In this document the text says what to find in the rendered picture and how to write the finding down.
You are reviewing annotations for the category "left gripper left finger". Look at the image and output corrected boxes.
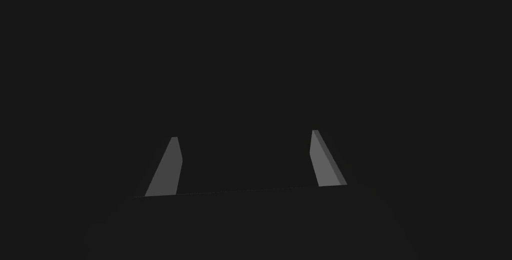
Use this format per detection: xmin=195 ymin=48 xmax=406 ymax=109
xmin=144 ymin=136 xmax=184 ymax=197

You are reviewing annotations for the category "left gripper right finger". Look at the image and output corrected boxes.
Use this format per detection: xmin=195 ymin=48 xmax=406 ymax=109
xmin=309 ymin=130 xmax=348 ymax=187

